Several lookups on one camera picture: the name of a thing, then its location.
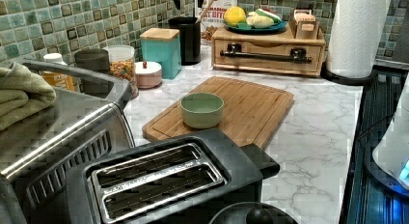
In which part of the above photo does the black drawer handle bar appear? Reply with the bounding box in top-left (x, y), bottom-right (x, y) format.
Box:
top-left (220, 43), bottom-right (313, 64)

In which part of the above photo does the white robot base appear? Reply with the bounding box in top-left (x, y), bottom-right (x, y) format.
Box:
top-left (372, 78), bottom-right (409, 190)

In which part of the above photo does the green ceramic bowl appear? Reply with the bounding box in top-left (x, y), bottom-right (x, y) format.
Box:
top-left (179, 93), bottom-right (225, 129)

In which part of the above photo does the bamboo cutting board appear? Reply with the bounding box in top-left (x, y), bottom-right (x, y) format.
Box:
top-left (142, 76), bottom-right (293, 149)

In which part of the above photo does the pink round lidded jar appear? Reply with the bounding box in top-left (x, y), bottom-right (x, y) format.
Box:
top-left (135, 61), bottom-right (162, 89)

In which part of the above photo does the black two-slot toaster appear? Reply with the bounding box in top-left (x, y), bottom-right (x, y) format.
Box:
top-left (26, 127), bottom-right (281, 224)

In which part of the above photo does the teal canister with wooden lid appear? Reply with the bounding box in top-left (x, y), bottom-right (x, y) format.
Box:
top-left (140, 28), bottom-right (181, 79)

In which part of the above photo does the black utensil canister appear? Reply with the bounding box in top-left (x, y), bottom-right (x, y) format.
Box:
top-left (169, 16), bottom-right (201, 66)

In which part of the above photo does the blue plate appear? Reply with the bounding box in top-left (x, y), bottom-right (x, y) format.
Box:
top-left (224, 21), bottom-right (286, 34)

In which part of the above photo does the cereal box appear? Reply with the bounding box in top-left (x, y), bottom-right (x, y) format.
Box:
top-left (194, 0), bottom-right (237, 44)

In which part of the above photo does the clear jar with cereal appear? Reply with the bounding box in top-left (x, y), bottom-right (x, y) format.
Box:
top-left (104, 44), bottom-right (139, 98)

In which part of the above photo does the yellow plush lemon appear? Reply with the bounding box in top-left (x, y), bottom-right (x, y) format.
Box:
top-left (224, 6), bottom-right (246, 26)

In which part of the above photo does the plush peeled banana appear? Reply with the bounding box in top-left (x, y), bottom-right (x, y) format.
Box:
top-left (246, 12), bottom-right (274, 29)

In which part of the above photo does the wooden spoon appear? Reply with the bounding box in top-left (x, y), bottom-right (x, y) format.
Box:
top-left (195, 0), bottom-right (217, 24)

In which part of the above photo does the plush watermelon slice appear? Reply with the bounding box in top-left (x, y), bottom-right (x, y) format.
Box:
top-left (256, 9), bottom-right (282, 23)

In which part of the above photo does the stainless toaster oven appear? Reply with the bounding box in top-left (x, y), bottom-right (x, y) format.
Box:
top-left (1, 60), bottom-right (134, 224)

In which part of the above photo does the black pan lid with knob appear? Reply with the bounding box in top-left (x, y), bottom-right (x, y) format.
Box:
top-left (209, 202), bottom-right (298, 224)

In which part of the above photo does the dark grey cup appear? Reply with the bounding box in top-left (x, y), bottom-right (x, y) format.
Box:
top-left (74, 49), bottom-right (109, 98)

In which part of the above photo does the small wooden holder box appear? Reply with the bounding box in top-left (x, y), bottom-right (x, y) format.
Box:
top-left (289, 9), bottom-right (319, 40)

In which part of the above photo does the orange bottle white cap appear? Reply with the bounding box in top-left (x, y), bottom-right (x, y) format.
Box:
top-left (41, 53), bottom-right (75, 91)

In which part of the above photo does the black paper towel holder base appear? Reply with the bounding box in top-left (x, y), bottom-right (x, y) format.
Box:
top-left (320, 63), bottom-right (375, 86)

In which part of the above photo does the white paper towel roll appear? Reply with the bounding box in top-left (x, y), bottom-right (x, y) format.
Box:
top-left (326, 0), bottom-right (391, 79)

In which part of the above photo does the folded green towel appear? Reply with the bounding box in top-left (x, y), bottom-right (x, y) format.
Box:
top-left (0, 63), bottom-right (56, 130)

